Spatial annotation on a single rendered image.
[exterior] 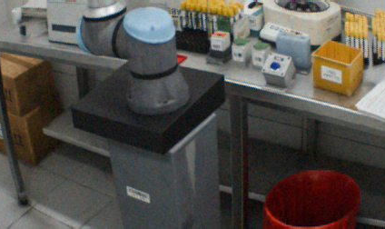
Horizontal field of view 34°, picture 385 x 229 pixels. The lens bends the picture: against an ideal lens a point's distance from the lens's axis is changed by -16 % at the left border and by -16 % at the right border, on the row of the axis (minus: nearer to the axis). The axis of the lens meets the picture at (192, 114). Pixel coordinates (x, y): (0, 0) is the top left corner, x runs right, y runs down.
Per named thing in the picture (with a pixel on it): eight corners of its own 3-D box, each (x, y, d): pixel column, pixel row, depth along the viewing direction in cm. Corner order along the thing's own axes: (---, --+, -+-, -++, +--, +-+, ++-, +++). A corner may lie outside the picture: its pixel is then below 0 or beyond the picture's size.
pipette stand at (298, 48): (275, 68, 202) (273, 37, 197) (282, 59, 207) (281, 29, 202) (306, 74, 198) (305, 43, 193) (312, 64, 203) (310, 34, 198)
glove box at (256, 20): (230, 29, 230) (228, 4, 225) (261, 9, 247) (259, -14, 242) (263, 36, 223) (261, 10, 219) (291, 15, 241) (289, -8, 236)
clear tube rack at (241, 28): (179, 34, 228) (177, 15, 224) (195, 24, 235) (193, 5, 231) (235, 45, 218) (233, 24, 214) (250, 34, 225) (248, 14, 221)
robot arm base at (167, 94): (172, 119, 167) (167, 81, 161) (116, 110, 173) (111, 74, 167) (199, 86, 178) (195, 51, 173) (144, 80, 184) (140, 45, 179)
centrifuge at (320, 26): (249, 39, 221) (246, 5, 215) (295, 15, 240) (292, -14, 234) (310, 59, 207) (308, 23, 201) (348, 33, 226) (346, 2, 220)
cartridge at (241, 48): (232, 64, 206) (231, 43, 203) (240, 57, 209) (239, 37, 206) (244, 66, 204) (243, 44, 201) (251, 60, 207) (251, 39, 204)
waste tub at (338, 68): (311, 86, 191) (310, 54, 186) (328, 69, 200) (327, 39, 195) (350, 97, 184) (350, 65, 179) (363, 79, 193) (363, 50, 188)
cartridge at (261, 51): (252, 67, 203) (251, 46, 199) (259, 62, 206) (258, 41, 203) (264, 71, 201) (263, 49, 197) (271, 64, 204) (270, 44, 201)
